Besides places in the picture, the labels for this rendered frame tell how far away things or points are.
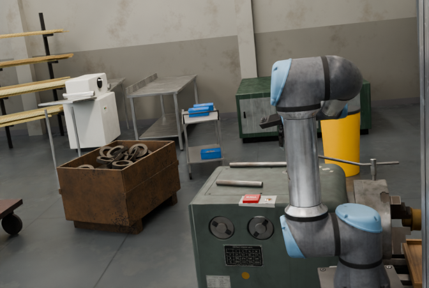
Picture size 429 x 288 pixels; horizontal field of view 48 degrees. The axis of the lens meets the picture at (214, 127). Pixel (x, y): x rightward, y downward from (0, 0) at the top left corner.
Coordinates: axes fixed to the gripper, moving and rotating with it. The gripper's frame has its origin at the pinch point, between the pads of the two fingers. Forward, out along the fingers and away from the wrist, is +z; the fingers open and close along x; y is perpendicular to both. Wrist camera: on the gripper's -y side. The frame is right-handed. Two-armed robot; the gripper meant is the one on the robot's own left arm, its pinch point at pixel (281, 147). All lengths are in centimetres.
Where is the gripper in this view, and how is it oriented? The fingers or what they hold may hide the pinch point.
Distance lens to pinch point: 194.2
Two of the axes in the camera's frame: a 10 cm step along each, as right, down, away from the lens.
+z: 0.9, 7.0, 7.1
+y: 9.6, 1.3, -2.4
